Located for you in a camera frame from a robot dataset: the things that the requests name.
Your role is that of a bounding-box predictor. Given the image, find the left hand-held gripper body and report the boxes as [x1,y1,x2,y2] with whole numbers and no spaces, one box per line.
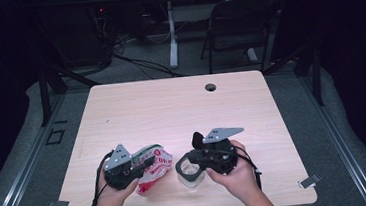
[100,140,150,192]

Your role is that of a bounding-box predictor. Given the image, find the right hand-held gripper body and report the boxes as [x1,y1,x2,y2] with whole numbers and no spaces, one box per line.
[191,125,249,178]

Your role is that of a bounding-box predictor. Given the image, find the clear jar with black lid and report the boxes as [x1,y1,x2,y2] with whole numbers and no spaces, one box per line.
[172,130,210,190]

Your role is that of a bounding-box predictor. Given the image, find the red and white plastic bag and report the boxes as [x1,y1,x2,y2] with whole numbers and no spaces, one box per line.
[130,142,178,198]

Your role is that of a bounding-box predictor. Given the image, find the person's left hand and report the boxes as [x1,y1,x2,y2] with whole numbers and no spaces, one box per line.
[93,166,143,206]

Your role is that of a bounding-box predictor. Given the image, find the person's right hand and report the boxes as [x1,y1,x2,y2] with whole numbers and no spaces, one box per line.
[203,138,265,206]

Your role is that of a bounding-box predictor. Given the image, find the white desk leg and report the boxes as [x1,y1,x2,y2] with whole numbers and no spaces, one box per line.
[163,0,182,70]

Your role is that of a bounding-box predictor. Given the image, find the black folding chair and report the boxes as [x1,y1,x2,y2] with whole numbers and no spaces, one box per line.
[195,0,292,78]

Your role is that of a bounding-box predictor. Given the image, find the left hand-held gripper cable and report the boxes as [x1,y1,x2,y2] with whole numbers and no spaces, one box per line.
[85,150,120,206]

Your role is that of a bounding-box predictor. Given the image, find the hand-held gripper cable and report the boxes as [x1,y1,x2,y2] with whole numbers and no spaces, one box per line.
[234,143,264,193]
[85,150,120,206]

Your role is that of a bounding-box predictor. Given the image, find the right hand-held gripper cable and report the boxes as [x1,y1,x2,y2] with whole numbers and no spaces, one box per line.
[234,143,264,193]

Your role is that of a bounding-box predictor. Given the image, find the metal table bracket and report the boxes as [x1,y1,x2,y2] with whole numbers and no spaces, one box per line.
[297,172,323,189]
[45,198,71,206]

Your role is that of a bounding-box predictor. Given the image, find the black floor cables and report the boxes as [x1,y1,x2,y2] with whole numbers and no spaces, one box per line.
[110,29,188,84]

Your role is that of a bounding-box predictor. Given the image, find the metal floor rail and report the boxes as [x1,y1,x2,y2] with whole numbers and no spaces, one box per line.
[296,66,366,206]
[0,92,76,206]

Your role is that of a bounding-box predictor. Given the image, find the black stand frame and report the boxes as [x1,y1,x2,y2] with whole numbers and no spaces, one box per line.
[34,59,104,129]
[260,40,326,112]

